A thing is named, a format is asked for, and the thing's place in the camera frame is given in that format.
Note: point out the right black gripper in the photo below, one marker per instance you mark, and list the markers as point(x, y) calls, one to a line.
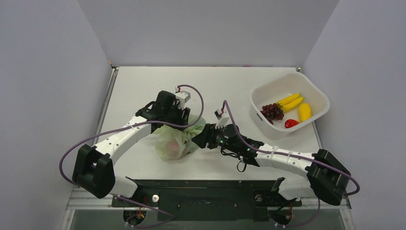
point(209, 135)

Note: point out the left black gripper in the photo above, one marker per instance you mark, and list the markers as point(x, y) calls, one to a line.
point(183, 114)

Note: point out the green plastic bag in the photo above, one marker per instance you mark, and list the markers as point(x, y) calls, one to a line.
point(172, 144)

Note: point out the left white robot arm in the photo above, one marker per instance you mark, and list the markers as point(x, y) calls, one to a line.
point(94, 166)

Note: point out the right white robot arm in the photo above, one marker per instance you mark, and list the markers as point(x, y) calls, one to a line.
point(322, 174)

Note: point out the purple fake grapes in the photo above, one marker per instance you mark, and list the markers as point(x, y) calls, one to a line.
point(272, 112)

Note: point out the red fake strawberry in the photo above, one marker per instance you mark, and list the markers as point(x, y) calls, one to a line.
point(291, 123)

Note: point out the upper yellow fake banana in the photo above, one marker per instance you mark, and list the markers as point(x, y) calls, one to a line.
point(288, 99)

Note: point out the yellow fake banana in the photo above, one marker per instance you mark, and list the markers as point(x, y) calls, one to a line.
point(292, 105)
point(288, 99)

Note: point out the lower yellow fake banana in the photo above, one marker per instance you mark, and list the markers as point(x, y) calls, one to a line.
point(292, 105)

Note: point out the yellow fake mango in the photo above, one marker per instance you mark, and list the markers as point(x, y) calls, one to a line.
point(304, 112)

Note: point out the white plastic basket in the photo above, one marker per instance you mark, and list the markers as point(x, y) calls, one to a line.
point(279, 87)

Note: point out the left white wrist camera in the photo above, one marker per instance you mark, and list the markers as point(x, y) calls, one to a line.
point(182, 97)

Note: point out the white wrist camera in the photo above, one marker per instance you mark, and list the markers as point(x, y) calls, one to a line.
point(222, 117)
point(182, 97)

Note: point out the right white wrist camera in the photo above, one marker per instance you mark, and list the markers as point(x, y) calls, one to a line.
point(222, 117)

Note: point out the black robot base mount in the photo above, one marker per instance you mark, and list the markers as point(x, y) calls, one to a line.
point(208, 200)

